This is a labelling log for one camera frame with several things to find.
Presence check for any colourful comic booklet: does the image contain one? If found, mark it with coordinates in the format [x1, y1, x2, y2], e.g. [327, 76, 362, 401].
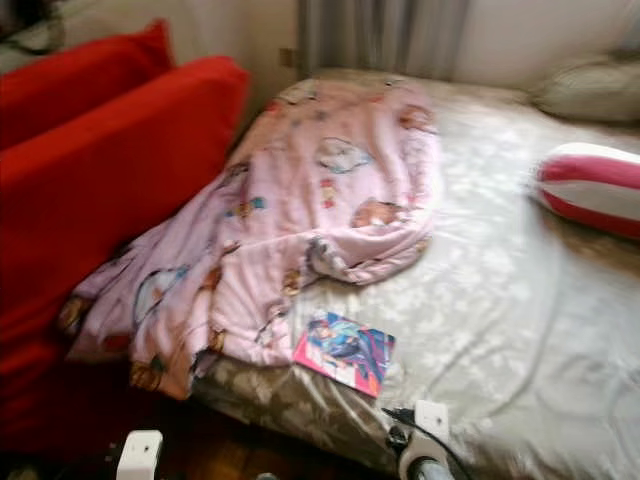
[292, 310, 397, 399]

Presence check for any pink cartoon print blanket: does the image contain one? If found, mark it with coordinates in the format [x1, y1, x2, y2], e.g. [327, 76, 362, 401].
[60, 78, 443, 401]

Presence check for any red white blue star bolster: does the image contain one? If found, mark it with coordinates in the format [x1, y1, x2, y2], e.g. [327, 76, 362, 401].
[535, 143, 640, 241]

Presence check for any red cushion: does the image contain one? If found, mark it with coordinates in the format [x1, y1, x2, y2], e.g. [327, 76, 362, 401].
[0, 55, 251, 441]
[0, 20, 173, 151]

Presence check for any olive floral pillow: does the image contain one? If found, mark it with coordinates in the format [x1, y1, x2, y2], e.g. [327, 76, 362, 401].
[530, 55, 640, 126]

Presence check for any grey curtain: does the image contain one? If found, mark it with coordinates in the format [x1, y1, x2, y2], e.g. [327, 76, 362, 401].
[298, 0, 471, 81]

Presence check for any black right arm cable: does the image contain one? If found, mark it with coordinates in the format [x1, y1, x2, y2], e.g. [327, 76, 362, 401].
[380, 405, 476, 480]

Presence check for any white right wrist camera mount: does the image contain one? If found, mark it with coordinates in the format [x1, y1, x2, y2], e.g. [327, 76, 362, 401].
[413, 400, 451, 446]

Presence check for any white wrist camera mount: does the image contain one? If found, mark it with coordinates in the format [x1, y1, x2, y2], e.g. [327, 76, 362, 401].
[117, 430, 164, 480]
[413, 400, 451, 446]

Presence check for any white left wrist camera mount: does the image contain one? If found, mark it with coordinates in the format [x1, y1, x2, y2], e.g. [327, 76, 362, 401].
[117, 430, 164, 480]

